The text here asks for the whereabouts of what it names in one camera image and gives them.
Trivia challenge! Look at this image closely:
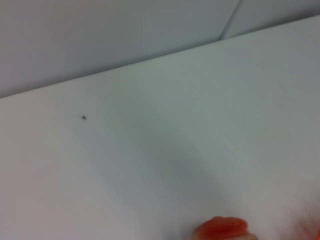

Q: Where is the orange striped toy bread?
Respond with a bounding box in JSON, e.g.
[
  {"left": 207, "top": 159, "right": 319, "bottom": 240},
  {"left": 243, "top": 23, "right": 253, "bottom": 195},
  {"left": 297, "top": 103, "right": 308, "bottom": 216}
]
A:
[{"left": 193, "top": 216, "right": 258, "bottom": 240}]

